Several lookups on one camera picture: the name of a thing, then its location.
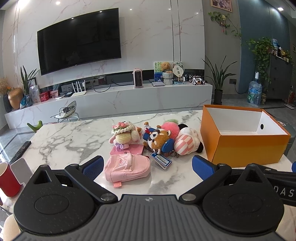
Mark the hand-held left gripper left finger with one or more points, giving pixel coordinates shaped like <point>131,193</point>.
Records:
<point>92,168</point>

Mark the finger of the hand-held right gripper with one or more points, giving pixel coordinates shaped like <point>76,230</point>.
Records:
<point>279,176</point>
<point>294,167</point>

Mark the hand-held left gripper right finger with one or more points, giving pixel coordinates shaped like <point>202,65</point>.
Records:
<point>202,168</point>

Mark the pink checkered plush toy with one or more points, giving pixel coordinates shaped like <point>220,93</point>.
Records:
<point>186,141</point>

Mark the pink zip pouch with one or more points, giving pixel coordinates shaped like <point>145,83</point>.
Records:
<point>126,166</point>

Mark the orange cardboard box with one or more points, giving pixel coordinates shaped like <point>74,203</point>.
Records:
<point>240,148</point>

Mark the crochet bunny doll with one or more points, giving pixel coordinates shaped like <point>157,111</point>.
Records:
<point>124,136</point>

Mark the pink card holder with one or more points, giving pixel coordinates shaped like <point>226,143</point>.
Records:
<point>137,149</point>

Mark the brown raccoon plush toy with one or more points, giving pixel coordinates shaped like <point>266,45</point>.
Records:
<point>159,140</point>

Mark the pink fluffy peach plush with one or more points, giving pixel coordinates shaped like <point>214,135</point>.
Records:
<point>170,128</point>

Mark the blue sailor plush toy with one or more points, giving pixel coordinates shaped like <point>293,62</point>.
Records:
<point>148,132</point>

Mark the blue paper tag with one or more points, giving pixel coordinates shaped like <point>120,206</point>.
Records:
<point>161,160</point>

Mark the white round stool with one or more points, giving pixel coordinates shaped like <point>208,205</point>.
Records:
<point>68,114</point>

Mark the green bird ornament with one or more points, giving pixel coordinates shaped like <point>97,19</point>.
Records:
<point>34,127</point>

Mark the white phone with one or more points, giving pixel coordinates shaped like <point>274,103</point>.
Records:
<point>21,170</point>

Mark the black remote control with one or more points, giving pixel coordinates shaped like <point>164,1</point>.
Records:
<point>20,151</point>

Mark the long-leaf potted plant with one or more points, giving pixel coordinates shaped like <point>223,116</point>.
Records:
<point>217,96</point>

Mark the white router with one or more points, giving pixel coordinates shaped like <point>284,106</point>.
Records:
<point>78,93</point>

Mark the marble television console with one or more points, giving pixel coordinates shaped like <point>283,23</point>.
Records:
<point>138,99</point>

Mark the pink gift box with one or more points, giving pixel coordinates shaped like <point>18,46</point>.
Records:
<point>54,93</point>

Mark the water bottle with pump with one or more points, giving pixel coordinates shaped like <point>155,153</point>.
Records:
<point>254,92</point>

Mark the red cup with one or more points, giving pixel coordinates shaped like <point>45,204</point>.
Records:
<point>8,179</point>

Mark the red gift box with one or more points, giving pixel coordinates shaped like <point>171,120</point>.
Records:
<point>44,96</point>

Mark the black and white cow toy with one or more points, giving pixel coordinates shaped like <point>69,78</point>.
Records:
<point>196,80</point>

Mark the dark drawer cabinet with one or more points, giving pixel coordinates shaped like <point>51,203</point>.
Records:
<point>278,78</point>

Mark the grey laptop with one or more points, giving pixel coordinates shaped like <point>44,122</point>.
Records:
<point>157,83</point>

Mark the round paper fan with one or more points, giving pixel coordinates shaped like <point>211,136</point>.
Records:
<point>179,72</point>
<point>177,63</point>

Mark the white space heater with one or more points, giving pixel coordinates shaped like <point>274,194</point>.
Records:
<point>138,78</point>

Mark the beige cloth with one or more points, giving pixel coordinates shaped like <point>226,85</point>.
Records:
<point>11,228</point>

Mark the brown gourd vase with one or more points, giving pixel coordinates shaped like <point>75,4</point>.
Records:
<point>15,98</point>

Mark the tall leaf plant in vase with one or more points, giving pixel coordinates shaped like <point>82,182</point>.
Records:
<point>28,85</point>

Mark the green landscape painting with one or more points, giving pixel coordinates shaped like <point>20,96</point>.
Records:
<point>157,71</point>

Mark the brown teddy bear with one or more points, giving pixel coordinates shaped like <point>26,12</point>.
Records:
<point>165,66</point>

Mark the trailing pothos plant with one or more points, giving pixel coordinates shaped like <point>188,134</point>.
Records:
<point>261,53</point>

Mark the dried flower bunch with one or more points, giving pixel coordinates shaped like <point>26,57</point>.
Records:
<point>4,84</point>

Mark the climbing vine plant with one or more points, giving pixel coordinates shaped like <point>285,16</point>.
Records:
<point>223,19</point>

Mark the wall power outlet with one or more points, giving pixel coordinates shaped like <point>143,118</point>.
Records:
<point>232,81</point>

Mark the photo frame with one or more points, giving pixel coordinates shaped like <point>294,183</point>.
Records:
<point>33,82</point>

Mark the wall television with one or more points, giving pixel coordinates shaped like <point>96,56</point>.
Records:
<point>78,41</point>

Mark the framed wall picture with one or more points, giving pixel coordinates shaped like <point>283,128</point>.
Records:
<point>221,5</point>

